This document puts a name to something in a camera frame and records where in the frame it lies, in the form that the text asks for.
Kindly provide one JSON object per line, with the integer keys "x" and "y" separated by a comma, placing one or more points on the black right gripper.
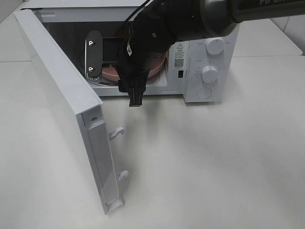
{"x": 132, "y": 57}

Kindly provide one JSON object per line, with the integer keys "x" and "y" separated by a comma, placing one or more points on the pink round plate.
{"x": 111, "y": 74}

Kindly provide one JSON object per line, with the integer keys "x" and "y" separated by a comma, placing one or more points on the white microwave door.
{"x": 76, "y": 108}

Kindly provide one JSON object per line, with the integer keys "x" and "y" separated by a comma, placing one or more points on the round white door button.
{"x": 204, "y": 93}

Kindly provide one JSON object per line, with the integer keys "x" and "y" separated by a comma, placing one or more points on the white microwave knob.
{"x": 215, "y": 46}
{"x": 209, "y": 74}

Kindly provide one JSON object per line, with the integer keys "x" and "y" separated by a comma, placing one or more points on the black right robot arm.
{"x": 157, "y": 24}

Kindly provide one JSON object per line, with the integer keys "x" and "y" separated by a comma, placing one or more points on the white microwave oven body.
{"x": 70, "y": 21}

